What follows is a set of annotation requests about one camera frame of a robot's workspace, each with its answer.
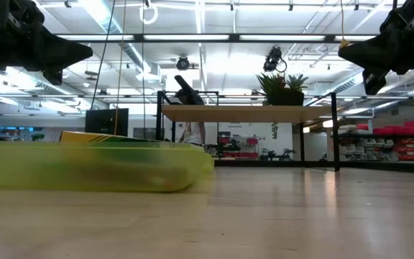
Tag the black overhead light bar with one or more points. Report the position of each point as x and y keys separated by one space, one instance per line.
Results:
x=234 y=37

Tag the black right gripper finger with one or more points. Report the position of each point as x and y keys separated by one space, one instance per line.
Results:
x=368 y=52

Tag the yellow crayon box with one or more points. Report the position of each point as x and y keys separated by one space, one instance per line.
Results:
x=85 y=136

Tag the round black overhead camera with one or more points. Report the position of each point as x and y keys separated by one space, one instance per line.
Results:
x=183 y=63

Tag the yellow transparent pencil case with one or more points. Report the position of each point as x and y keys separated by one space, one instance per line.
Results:
x=85 y=169

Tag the black monitor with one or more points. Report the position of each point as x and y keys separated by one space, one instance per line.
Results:
x=102 y=122

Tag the wooden riser shelf black legs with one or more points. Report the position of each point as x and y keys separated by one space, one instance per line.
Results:
x=239 y=114

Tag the black stapler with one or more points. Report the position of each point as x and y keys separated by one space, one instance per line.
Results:
x=189 y=91

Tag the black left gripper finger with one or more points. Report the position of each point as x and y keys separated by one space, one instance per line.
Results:
x=67 y=52

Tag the person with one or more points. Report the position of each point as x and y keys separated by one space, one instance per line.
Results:
x=194 y=133

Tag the shelving with red grey bins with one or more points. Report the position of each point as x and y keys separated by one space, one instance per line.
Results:
x=408 y=142

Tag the potted succulent plant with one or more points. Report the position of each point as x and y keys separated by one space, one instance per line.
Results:
x=280 y=93

